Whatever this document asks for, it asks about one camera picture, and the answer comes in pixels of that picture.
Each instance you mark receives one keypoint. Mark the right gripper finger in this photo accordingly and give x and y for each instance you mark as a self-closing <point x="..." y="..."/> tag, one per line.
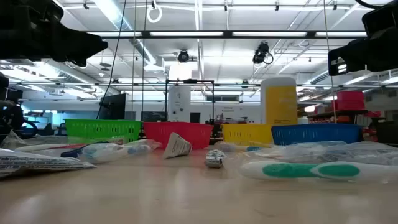
<point x="334" y="71"/>
<point x="357" y="54"/>

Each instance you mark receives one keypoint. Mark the clear packet with dark item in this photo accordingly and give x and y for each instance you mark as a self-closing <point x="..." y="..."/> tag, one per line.
<point x="367" y="155"/>

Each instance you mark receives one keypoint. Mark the dark blue toothbrush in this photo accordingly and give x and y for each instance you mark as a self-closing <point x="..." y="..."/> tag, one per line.
<point x="70" y="153"/>

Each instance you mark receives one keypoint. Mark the blue white toothbrush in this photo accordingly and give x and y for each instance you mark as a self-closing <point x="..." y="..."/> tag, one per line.
<point x="105" y="152"/>

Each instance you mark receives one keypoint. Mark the green white toothbrush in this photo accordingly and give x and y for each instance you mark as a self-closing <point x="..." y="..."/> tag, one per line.
<point x="289" y="170"/>

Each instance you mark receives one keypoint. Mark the clear toothbrush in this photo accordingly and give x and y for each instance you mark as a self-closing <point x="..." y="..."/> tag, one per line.
<point x="236" y="147"/>

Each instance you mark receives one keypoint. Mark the white Crest toothpaste tube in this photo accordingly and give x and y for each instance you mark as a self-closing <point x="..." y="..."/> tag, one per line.
<point x="177" y="146"/>

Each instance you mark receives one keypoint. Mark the small silver tube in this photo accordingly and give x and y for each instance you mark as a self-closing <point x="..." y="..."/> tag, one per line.
<point x="214" y="159"/>

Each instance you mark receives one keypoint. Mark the red storage bin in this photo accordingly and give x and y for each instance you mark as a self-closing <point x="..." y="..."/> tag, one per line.
<point x="351" y="99"/>

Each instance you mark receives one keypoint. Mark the dark storage shelf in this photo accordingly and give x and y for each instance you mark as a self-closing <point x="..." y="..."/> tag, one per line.
<point x="339" y="112"/>

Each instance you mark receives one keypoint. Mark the black monitor on stand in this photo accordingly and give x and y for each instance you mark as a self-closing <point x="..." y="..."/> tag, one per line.
<point x="113" y="107"/>

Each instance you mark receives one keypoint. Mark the white yellow wipes canister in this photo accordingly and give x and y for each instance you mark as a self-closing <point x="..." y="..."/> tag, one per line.
<point x="280" y="99"/>

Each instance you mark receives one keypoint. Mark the blue plastic basket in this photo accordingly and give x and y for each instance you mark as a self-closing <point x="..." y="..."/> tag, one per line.
<point x="317" y="133"/>

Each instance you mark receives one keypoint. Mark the green plastic basket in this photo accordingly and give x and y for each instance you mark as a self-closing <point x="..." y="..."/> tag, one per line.
<point x="102" y="129"/>

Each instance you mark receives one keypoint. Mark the white slim wrapped toothbrush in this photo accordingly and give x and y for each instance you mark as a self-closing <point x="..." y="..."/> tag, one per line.
<point x="40" y="147"/>

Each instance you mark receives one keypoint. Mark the crinkled grey sachet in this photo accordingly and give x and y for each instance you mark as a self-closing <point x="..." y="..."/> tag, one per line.
<point x="12" y="141"/>

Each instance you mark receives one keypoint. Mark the yellow plastic basket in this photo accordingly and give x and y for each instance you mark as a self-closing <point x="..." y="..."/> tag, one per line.
<point x="245" y="133"/>

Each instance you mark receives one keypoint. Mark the black rig bar with lights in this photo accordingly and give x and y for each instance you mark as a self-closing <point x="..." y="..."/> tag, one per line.
<point x="228" y="34"/>

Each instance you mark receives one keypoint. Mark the red plastic basket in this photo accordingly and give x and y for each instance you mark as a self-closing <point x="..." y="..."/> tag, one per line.
<point x="196" y="133"/>

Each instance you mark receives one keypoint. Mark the black wall board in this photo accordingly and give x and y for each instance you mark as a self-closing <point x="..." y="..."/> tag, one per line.
<point x="154" y="116"/>

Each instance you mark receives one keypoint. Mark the black rectangular frame stand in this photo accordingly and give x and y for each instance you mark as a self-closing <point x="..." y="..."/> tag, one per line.
<point x="189" y="81"/>

